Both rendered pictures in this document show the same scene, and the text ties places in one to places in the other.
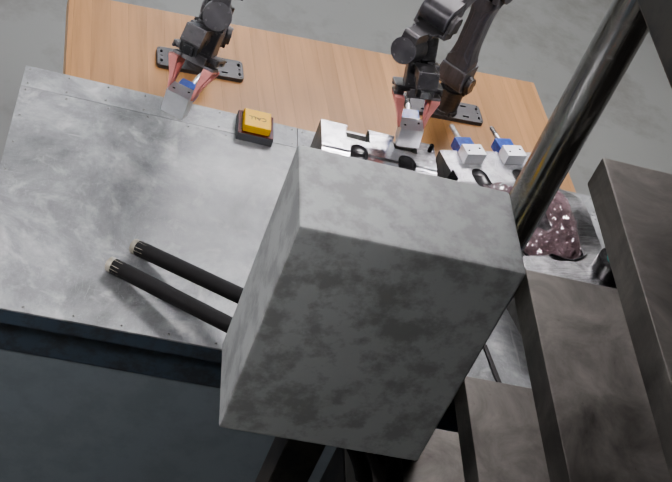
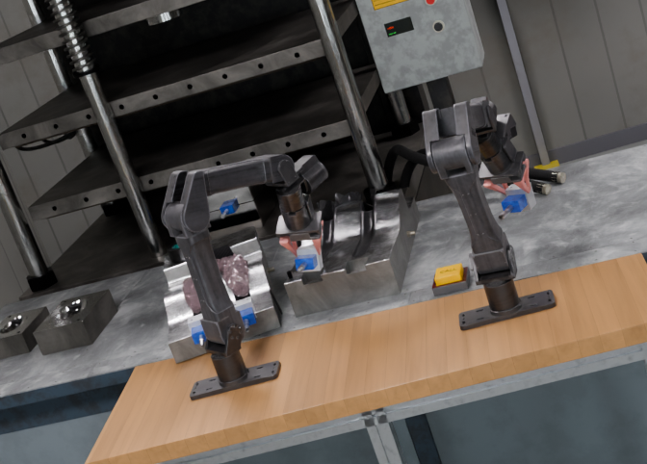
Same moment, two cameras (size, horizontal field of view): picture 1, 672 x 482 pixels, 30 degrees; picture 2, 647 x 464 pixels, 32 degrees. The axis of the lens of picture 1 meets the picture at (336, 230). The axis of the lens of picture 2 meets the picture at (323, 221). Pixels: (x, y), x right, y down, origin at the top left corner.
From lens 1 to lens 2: 452 cm
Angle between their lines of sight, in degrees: 115
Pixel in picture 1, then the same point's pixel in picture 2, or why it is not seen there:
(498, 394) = (332, 121)
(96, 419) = not seen: hidden behind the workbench
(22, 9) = not seen: outside the picture
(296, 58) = (393, 364)
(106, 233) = (570, 193)
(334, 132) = (378, 255)
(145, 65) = (564, 290)
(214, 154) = not seen: hidden behind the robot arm
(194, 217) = (505, 222)
